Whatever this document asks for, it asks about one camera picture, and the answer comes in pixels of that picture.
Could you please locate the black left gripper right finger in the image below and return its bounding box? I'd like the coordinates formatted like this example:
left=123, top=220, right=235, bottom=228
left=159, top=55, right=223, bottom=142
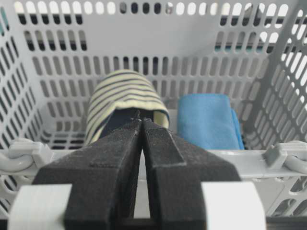
left=142, top=119, right=241, bottom=230

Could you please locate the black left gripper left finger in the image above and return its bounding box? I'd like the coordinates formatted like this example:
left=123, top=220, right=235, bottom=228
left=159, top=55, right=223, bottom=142
left=33, top=120, right=142, bottom=230

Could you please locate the blue folded cloth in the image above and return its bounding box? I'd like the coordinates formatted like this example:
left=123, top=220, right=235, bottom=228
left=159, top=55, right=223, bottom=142
left=177, top=93, right=244, bottom=150

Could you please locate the yellow navy striped cloth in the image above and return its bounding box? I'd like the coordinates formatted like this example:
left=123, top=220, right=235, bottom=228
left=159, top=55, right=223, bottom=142
left=84, top=69, right=170, bottom=145

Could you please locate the grey plastic shopping basket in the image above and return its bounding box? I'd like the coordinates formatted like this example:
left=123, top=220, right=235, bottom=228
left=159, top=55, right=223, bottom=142
left=0, top=0, right=307, bottom=219

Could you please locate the grey basket handle left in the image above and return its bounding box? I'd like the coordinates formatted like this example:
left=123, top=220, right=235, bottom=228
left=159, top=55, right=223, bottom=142
left=0, top=150, right=34, bottom=173

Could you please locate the grey basket handle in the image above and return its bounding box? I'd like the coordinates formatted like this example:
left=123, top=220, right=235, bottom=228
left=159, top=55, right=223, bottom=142
left=284, top=156, right=307, bottom=174
left=0, top=150, right=34, bottom=173

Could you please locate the grey basket handle right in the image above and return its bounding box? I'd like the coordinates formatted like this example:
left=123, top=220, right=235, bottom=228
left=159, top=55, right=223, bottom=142
left=284, top=156, right=307, bottom=174

